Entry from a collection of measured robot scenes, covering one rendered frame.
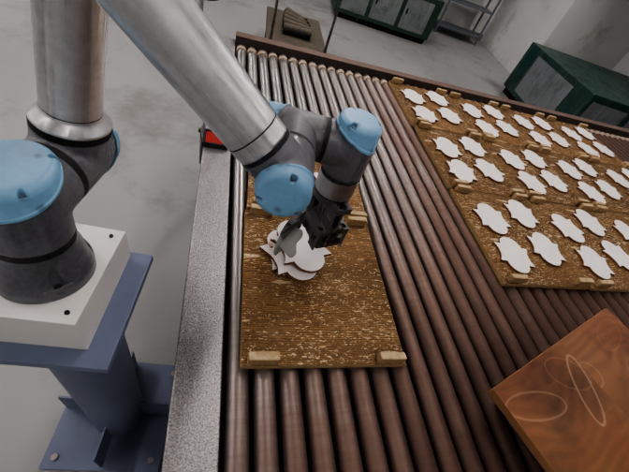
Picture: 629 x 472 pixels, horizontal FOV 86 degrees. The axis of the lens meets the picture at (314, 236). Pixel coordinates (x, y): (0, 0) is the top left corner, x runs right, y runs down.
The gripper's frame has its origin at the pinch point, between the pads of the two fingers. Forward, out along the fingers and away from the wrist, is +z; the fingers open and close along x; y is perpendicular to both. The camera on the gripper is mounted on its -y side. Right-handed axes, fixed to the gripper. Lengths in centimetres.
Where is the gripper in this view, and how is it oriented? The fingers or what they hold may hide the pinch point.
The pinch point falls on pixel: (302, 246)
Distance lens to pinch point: 79.7
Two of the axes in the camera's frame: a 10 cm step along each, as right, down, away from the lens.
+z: -2.7, 6.4, 7.2
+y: 4.1, 7.5, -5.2
